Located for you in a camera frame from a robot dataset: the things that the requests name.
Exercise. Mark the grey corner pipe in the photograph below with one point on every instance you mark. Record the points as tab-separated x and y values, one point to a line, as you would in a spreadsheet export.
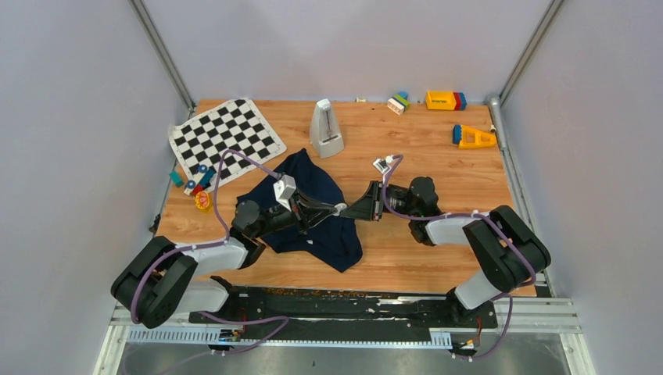
518	194

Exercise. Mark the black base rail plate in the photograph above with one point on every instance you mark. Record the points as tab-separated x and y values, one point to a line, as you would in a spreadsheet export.
323	315

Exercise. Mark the red blue block pair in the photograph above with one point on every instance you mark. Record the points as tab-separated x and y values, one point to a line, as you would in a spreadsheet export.
460	101

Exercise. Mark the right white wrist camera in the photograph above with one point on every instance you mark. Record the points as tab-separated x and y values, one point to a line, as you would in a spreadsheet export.
384	166

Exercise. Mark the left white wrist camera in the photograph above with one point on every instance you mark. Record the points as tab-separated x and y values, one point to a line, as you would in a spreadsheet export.
284	189

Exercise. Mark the white green blue block stack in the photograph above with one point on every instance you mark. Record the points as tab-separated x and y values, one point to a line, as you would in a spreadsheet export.
399	103

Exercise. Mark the navy blue garment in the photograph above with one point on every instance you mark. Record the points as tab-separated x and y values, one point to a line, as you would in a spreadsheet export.
334	241

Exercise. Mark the yellow red toy piece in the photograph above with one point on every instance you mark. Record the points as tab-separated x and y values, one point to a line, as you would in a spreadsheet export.
203	202

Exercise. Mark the white metronome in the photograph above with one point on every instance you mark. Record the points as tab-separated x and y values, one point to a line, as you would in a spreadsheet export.
325	134

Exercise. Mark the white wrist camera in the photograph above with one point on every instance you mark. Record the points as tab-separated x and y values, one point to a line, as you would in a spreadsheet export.
384	166
284	189

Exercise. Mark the teal toy block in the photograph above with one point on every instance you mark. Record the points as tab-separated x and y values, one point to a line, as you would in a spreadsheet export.
176	179

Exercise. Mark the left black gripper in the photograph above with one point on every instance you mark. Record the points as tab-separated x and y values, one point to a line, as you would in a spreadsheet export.
299	213

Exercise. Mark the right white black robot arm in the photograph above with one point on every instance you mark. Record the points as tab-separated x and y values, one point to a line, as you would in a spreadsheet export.
508	252

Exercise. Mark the yellow blue toy wedge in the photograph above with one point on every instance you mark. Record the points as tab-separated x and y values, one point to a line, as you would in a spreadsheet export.
465	137

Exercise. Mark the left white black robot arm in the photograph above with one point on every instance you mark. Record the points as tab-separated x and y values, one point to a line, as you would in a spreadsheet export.
164	277

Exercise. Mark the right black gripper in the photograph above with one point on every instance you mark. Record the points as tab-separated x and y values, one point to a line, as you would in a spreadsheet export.
369	206

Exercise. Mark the blue red toy car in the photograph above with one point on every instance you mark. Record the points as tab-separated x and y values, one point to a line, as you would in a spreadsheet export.
201	178

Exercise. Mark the yellow toy block bin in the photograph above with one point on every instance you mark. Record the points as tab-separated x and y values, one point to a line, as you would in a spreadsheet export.
441	100

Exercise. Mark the black white checkerboard mat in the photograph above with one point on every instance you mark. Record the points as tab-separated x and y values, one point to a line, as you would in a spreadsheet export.
238	124

